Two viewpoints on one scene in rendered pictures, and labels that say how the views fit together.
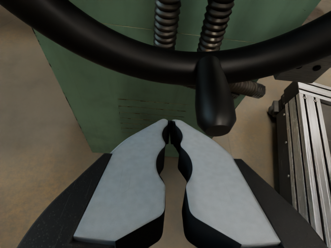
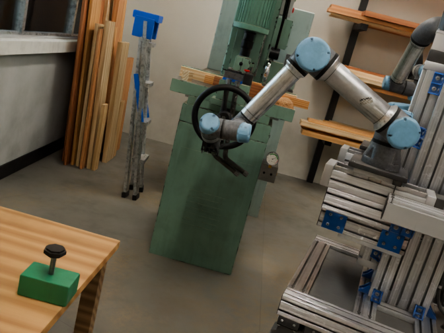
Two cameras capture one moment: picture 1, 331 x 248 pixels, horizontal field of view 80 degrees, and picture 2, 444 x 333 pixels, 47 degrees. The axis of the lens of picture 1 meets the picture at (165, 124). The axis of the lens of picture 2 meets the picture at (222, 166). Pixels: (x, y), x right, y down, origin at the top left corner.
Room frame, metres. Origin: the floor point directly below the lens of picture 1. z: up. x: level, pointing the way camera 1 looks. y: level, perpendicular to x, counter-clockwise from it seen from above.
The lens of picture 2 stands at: (-1.99, -0.64, 1.17)
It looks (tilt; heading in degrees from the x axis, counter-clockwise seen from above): 15 degrees down; 16
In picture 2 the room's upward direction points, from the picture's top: 14 degrees clockwise
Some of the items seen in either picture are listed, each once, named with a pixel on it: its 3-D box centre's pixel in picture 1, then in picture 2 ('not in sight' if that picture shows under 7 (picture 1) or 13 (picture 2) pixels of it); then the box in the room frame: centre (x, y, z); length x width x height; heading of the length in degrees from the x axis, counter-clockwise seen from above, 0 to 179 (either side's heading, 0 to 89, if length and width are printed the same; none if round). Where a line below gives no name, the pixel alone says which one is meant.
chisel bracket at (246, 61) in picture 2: not in sight; (242, 65); (0.48, 0.08, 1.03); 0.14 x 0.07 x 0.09; 13
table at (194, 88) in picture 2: not in sight; (232, 98); (0.35, 0.05, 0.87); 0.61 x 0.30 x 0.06; 103
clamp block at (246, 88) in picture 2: not in sight; (233, 91); (0.27, 0.03, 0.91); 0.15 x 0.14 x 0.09; 103
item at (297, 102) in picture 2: not in sight; (256, 92); (0.48, -0.02, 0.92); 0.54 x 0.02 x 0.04; 103
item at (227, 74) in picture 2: not in sight; (238, 76); (0.27, 0.03, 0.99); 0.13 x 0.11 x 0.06; 103
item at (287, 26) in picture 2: not in sight; (281, 34); (0.70, -0.02, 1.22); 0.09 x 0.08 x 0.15; 13
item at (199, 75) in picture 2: not in sight; (237, 85); (0.48, 0.08, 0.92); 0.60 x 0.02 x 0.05; 103
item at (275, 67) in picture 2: not in sight; (272, 73); (0.67, -0.03, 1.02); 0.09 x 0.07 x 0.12; 103
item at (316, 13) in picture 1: (299, 45); (268, 170); (0.38, -0.21, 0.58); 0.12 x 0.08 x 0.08; 13
